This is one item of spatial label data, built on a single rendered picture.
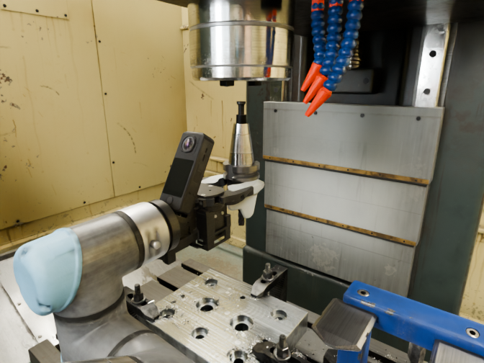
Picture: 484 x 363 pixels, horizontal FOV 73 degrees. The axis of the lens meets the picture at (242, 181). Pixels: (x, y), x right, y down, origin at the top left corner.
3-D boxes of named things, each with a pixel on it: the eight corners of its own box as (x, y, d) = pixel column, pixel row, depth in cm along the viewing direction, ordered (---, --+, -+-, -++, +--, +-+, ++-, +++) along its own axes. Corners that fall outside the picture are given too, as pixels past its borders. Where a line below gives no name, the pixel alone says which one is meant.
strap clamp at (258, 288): (258, 332, 78) (259, 276, 73) (247, 325, 80) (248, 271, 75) (286, 303, 88) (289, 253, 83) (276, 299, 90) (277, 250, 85)
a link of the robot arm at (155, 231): (104, 204, 41) (145, 220, 36) (135, 194, 44) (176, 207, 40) (111, 258, 43) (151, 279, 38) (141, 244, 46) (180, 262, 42)
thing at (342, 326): (356, 361, 32) (356, 354, 31) (306, 336, 35) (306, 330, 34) (377, 321, 37) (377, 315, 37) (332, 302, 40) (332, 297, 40)
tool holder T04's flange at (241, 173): (266, 176, 57) (266, 163, 56) (242, 184, 52) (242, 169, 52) (240, 170, 61) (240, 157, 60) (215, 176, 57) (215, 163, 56)
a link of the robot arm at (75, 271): (18, 307, 35) (1, 235, 32) (111, 263, 43) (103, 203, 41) (52, 341, 30) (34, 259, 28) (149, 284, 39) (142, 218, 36)
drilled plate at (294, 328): (245, 409, 55) (245, 386, 54) (140, 333, 72) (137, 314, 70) (307, 330, 73) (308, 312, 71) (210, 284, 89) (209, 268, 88)
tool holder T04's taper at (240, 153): (259, 163, 56) (260, 122, 54) (241, 167, 53) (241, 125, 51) (240, 158, 59) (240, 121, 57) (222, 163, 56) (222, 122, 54)
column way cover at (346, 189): (408, 306, 87) (442, 108, 72) (260, 253, 114) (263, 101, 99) (412, 297, 90) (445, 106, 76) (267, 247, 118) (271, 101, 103)
